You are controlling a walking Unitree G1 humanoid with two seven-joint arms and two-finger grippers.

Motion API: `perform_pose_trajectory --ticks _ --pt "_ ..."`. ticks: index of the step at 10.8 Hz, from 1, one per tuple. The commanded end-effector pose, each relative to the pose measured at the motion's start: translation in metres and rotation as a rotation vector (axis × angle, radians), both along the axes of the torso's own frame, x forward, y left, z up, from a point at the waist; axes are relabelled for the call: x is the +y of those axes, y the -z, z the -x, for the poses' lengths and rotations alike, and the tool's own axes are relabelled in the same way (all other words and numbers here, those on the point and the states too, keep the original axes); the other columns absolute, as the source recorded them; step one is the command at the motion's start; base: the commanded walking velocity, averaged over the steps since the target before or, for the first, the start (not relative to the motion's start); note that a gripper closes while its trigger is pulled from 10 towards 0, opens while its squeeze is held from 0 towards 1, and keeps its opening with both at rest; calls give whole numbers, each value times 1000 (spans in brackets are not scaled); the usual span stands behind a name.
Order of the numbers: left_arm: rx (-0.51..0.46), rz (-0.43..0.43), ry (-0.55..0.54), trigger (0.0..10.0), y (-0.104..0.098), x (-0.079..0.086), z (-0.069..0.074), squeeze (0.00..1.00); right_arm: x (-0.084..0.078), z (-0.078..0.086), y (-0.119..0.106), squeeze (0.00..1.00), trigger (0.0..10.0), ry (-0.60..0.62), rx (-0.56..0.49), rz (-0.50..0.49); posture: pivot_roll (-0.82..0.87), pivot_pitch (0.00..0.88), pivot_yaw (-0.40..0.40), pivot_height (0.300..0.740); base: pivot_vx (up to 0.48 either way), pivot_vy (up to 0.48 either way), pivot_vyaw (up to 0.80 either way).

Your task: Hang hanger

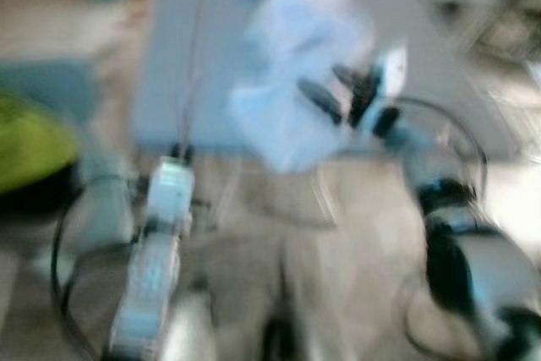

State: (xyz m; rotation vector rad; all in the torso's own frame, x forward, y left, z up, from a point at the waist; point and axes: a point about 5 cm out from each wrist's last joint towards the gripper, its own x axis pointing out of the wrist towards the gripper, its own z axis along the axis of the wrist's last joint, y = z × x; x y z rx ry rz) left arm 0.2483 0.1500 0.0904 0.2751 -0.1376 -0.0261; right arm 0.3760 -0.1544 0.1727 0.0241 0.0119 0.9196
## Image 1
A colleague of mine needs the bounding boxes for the lime green safety vest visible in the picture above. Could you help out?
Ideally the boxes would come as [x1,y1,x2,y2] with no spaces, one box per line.
[0,95,81,194]

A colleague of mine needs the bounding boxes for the light blue folding table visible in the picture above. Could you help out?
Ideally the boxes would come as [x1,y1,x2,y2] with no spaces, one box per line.
[131,0,521,231]

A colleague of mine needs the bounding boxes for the light blue plastic chair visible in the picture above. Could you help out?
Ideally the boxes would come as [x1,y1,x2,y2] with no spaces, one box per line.
[0,61,136,277]

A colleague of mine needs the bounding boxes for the white metal folding rack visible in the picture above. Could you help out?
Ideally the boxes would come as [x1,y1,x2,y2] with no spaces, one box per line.
[431,0,541,62]

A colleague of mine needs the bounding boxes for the black garment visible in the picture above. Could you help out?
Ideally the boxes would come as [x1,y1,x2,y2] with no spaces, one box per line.
[0,162,81,218]

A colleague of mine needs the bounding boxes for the silver robot left leg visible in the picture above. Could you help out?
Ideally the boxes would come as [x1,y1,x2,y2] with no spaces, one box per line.
[161,289,216,361]

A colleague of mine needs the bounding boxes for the silver robot leg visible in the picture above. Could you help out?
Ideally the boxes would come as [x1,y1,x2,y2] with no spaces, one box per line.
[161,289,216,361]
[262,310,339,361]

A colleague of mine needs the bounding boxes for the silver robot right leg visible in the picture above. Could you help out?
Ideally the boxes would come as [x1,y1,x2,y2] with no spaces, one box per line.
[262,310,339,361]

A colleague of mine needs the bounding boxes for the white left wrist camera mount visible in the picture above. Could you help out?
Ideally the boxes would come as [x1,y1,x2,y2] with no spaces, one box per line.
[145,158,195,235]

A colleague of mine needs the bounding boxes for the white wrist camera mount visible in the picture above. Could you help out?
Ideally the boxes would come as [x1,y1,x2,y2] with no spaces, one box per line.
[372,44,409,104]
[145,158,195,235]

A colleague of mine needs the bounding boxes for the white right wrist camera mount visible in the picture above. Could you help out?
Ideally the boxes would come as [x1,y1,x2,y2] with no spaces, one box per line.
[372,44,409,104]

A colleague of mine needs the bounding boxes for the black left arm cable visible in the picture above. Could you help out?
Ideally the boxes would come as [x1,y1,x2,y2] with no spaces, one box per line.
[51,173,149,353]

